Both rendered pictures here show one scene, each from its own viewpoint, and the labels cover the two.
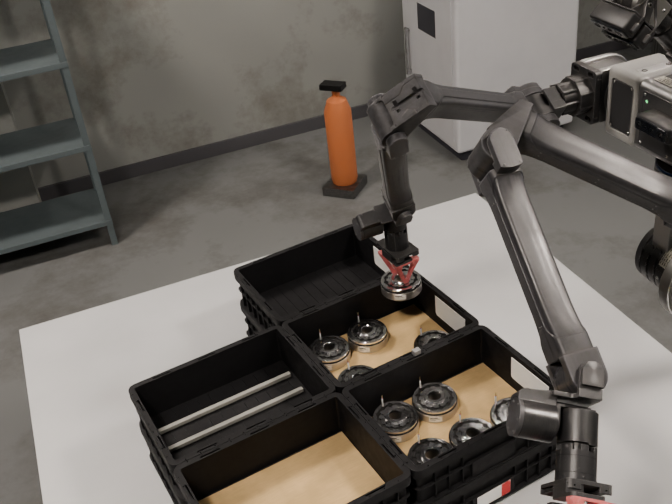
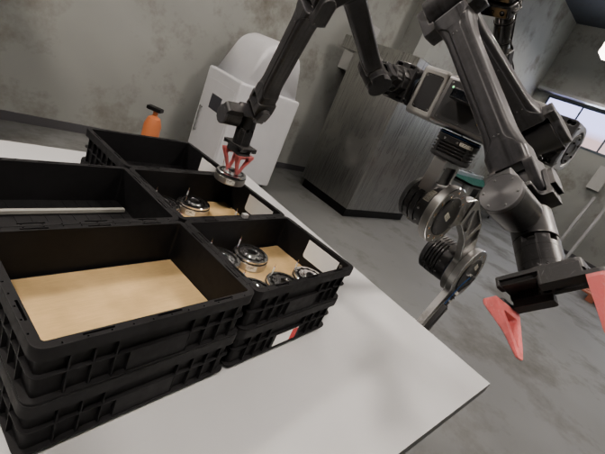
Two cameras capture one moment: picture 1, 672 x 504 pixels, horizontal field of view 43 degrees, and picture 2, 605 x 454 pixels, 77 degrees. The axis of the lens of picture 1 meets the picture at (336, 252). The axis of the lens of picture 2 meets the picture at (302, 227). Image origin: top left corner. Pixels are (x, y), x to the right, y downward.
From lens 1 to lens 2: 1.02 m
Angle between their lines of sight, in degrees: 30
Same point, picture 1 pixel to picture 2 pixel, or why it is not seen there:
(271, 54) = (115, 85)
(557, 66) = (270, 154)
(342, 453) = (170, 275)
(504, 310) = not seen: hidden behind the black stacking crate
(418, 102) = not seen: outside the picture
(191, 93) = (52, 82)
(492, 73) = not seen: hidden behind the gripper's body
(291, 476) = (117, 282)
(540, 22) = (271, 129)
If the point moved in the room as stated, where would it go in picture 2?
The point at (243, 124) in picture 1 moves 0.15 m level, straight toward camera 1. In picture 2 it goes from (81, 117) to (81, 122)
